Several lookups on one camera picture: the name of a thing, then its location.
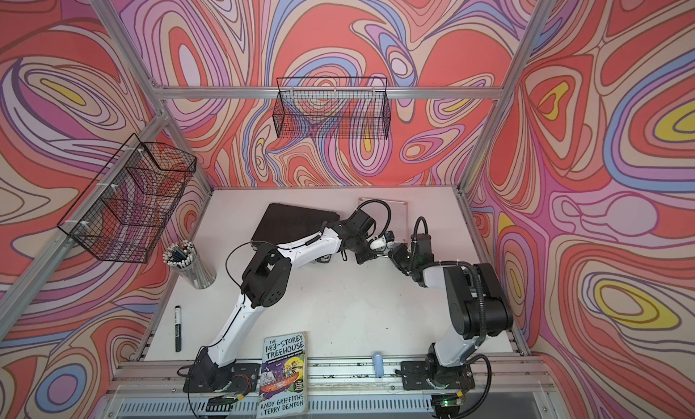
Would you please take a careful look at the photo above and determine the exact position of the silver aluminium poker case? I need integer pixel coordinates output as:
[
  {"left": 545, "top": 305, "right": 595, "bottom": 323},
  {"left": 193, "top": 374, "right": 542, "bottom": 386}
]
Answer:
[{"left": 362, "top": 199, "right": 409, "bottom": 243}]

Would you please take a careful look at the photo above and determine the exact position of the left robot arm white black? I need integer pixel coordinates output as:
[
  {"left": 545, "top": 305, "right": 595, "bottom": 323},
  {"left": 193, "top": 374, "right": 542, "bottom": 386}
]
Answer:
[{"left": 195, "top": 220, "right": 394, "bottom": 368}]

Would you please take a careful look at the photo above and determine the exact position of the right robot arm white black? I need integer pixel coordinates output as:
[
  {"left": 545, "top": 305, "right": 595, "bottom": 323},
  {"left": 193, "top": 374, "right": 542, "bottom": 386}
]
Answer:
[{"left": 388, "top": 243, "right": 513, "bottom": 368}]

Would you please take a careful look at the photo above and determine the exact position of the black poker case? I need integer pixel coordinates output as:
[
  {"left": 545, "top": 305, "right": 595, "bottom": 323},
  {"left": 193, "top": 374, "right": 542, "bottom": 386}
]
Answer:
[{"left": 249, "top": 203, "right": 342, "bottom": 269}]

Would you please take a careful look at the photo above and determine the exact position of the small light blue tube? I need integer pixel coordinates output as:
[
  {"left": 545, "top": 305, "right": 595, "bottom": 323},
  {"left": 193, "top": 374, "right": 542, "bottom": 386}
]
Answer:
[{"left": 372, "top": 352, "right": 385, "bottom": 378}]

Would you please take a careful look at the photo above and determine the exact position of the treehouse paperback book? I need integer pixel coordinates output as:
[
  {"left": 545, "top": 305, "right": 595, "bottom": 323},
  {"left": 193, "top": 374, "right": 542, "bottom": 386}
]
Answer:
[{"left": 257, "top": 332, "right": 309, "bottom": 418}]

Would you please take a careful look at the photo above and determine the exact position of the silver pencil cup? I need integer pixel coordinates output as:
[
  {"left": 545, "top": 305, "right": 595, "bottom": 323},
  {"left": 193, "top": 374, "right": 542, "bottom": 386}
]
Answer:
[{"left": 163, "top": 240, "right": 216, "bottom": 290}]

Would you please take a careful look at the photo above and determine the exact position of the black marker pen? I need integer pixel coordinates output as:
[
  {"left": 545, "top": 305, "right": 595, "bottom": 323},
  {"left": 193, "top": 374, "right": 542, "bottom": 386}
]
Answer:
[{"left": 174, "top": 305, "right": 182, "bottom": 353}]

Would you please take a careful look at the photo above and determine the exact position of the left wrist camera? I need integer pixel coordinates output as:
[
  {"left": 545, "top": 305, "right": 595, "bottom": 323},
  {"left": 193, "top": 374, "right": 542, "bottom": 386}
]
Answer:
[{"left": 346, "top": 209, "right": 376, "bottom": 237}]

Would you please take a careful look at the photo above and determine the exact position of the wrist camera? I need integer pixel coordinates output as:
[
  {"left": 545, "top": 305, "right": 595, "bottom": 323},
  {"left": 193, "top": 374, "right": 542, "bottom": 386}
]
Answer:
[
  {"left": 346, "top": 209, "right": 376, "bottom": 237},
  {"left": 412, "top": 234, "right": 434, "bottom": 269}
]

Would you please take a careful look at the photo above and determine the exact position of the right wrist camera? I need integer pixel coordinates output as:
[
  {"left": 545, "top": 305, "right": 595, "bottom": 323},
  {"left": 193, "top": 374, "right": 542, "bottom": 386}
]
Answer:
[{"left": 412, "top": 234, "right": 434, "bottom": 269}]

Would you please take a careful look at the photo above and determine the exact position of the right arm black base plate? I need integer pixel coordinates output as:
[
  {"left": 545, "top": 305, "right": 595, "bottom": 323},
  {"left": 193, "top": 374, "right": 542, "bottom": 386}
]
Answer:
[{"left": 396, "top": 344, "right": 475, "bottom": 393}]

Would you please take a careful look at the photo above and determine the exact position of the black wire basket back wall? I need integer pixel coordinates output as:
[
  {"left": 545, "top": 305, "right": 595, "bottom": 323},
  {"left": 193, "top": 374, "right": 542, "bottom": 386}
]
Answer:
[{"left": 273, "top": 76, "right": 392, "bottom": 140}]

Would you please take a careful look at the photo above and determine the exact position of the black wire basket wall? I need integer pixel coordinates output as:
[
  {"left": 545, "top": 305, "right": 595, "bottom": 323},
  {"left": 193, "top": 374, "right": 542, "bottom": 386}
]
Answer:
[
  {"left": 57, "top": 135, "right": 197, "bottom": 264},
  {"left": 273, "top": 76, "right": 392, "bottom": 140}
]

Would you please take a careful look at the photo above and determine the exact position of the aluminium frame rail front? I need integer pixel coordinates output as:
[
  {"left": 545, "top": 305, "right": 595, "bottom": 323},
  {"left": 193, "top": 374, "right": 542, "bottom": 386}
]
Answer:
[{"left": 107, "top": 354, "right": 559, "bottom": 395}]

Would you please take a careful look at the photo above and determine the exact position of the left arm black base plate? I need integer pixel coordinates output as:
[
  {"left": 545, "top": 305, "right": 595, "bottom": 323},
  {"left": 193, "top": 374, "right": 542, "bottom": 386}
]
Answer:
[{"left": 177, "top": 347, "right": 261, "bottom": 395}]

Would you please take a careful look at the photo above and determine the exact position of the black wire basket left wall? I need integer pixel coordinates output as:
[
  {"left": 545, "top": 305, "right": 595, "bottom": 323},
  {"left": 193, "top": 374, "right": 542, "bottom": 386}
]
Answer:
[{"left": 57, "top": 135, "right": 197, "bottom": 264}]

